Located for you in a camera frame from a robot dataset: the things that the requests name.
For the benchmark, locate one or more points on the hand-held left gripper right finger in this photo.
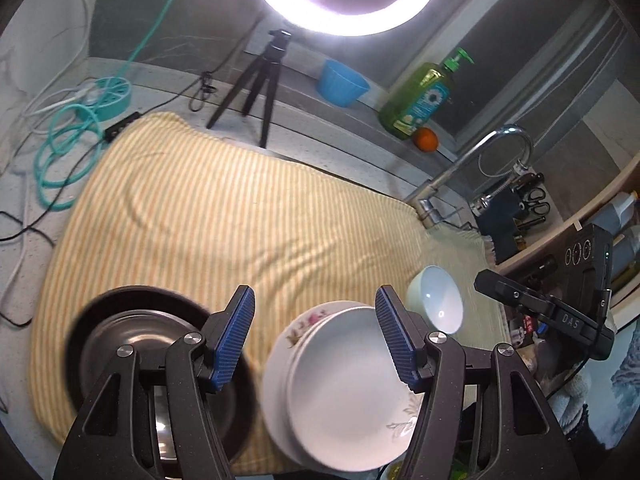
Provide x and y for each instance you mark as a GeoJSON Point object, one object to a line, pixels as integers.
{"type": "Point", "coordinates": [395, 340]}

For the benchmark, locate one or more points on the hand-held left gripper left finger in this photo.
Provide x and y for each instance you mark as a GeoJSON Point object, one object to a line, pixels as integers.
{"type": "Point", "coordinates": [232, 340]}

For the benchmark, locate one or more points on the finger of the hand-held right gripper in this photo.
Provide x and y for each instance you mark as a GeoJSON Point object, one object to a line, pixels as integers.
{"type": "Point", "coordinates": [500, 287]}

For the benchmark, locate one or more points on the white leaf-print plate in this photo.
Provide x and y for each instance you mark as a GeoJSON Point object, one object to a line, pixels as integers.
{"type": "Point", "coordinates": [340, 385]}

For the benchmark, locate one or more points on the stainless steel bowl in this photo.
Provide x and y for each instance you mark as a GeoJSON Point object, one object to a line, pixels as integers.
{"type": "Point", "coordinates": [145, 327]}

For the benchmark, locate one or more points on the dark glass bottle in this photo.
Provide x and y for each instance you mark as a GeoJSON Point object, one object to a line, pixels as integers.
{"type": "Point", "coordinates": [545, 267]}

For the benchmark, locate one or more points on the wooden shelf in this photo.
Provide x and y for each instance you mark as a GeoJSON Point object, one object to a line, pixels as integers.
{"type": "Point", "coordinates": [565, 225]}

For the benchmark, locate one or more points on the small pale green bowl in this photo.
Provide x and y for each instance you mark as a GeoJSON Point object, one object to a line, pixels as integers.
{"type": "Point", "coordinates": [435, 300]}

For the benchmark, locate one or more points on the dark knife block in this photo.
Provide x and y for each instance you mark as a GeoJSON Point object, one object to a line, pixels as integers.
{"type": "Point", "coordinates": [500, 220]}

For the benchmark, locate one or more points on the black scissors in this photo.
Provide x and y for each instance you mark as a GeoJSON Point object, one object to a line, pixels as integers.
{"type": "Point", "coordinates": [537, 205]}

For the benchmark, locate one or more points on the blue printed cloth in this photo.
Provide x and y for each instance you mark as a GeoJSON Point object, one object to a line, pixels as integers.
{"type": "Point", "coordinates": [615, 385]}

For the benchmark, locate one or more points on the striped yellow cloth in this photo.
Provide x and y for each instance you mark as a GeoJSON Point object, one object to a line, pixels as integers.
{"type": "Point", "coordinates": [225, 210]}

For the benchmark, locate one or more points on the chrome kitchen faucet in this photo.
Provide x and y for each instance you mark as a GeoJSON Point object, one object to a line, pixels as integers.
{"type": "Point", "coordinates": [465, 160]}

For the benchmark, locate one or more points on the orange fruit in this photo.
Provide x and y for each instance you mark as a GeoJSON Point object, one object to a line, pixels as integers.
{"type": "Point", "coordinates": [426, 140]}

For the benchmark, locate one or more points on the green dish soap bottle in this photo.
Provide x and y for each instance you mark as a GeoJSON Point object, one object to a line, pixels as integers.
{"type": "Point", "coordinates": [415, 100]}

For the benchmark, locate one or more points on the black power strip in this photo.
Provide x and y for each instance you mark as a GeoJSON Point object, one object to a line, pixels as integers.
{"type": "Point", "coordinates": [120, 127]}

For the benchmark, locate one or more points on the blue plastic tub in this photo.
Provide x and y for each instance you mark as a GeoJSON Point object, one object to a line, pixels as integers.
{"type": "Point", "coordinates": [342, 82]}

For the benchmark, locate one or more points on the black tripod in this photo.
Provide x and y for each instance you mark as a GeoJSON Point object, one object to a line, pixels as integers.
{"type": "Point", "coordinates": [274, 52]}

